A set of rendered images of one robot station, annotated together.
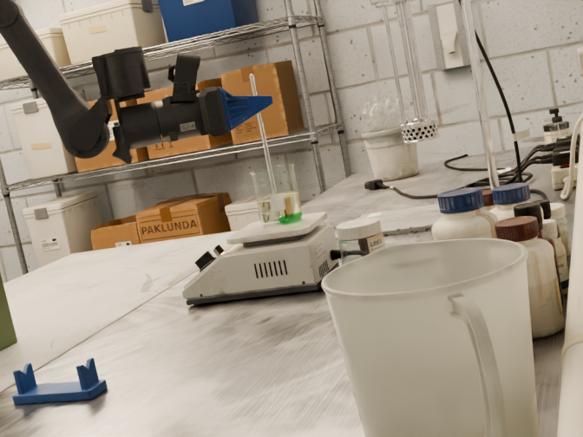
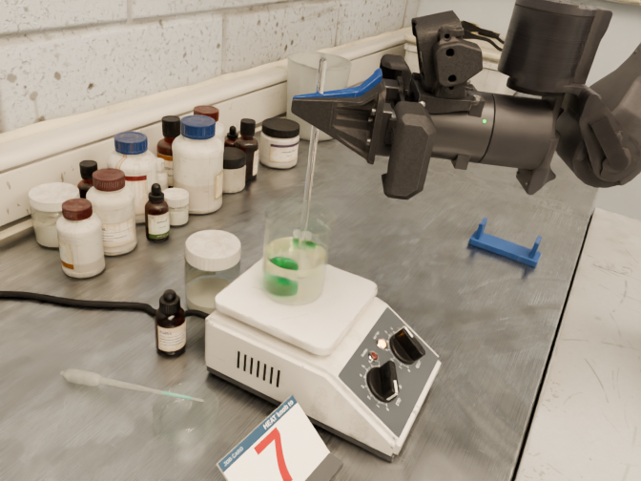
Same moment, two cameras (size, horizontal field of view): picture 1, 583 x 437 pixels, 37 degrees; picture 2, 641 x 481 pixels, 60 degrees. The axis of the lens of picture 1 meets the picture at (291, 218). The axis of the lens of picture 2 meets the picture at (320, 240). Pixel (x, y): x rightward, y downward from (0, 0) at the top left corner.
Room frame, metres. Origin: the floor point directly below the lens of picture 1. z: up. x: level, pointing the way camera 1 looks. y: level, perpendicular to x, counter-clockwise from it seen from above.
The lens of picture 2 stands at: (1.64, 0.07, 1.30)
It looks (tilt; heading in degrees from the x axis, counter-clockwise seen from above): 30 degrees down; 185
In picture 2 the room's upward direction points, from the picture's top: 8 degrees clockwise
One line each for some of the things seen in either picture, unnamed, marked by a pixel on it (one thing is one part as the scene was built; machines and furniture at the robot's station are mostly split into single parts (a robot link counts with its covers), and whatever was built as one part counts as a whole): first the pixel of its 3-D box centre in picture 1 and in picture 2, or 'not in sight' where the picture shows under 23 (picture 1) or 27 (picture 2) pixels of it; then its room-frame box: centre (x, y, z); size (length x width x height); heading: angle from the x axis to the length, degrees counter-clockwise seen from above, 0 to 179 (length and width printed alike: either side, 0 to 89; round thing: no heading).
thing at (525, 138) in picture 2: (133, 127); (523, 134); (1.18, 0.18, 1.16); 0.07 x 0.06 x 0.09; 97
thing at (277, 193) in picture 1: (276, 197); (297, 255); (1.21, 0.01, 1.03); 0.07 x 0.06 x 0.08; 41
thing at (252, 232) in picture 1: (278, 227); (299, 295); (1.21, 0.02, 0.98); 0.12 x 0.12 x 0.01; 72
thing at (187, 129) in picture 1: (188, 115); (431, 121); (1.19, 0.11, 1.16); 0.19 x 0.08 x 0.06; 7
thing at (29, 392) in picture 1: (56, 380); (506, 240); (0.90, 0.28, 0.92); 0.10 x 0.03 x 0.04; 69
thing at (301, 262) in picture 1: (266, 259); (318, 340); (1.22, 0.05, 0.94); 0.22 x 0.13 x 0.08; 72
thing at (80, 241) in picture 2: not in sight; (80, 237); (1.13, -0.25, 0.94); 0.05 x 0.05 x 0.09
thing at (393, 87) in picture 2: not in sight; (390, 113); (1.20, 0.07, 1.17); 0.09 x 0.02 x 0.04; 7
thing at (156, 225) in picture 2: not in sight; (156, 210); (1.03, -0.20, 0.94); 0.03 x 0.03 x 0.08
